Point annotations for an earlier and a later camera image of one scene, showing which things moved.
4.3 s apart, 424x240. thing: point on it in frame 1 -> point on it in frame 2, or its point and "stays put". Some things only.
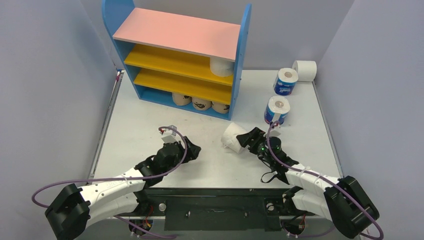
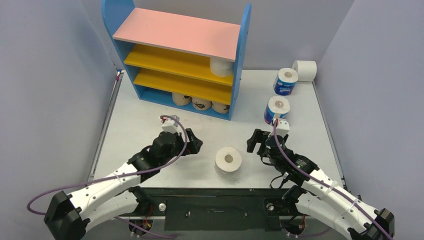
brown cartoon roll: [180, 99] stays put
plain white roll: [229, 138] -> [228, 160]
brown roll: [221, 107] stays put
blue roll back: [285, 81] stays put
